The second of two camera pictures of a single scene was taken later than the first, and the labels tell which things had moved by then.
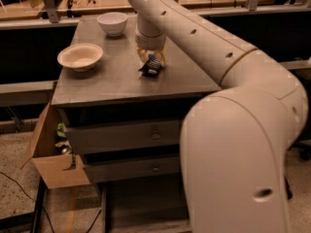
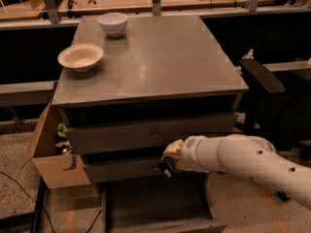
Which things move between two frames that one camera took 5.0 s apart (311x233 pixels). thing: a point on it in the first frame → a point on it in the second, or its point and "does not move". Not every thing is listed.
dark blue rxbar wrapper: x=152 y=68 → x=167 y=164
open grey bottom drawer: x=145 y=207 does not move
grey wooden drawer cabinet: x=125 y=125 does not move
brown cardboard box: x=56 y=170 does not move
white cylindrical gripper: x=150 y=42 → x=190 y=153
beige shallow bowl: x=81 y=57 does not move
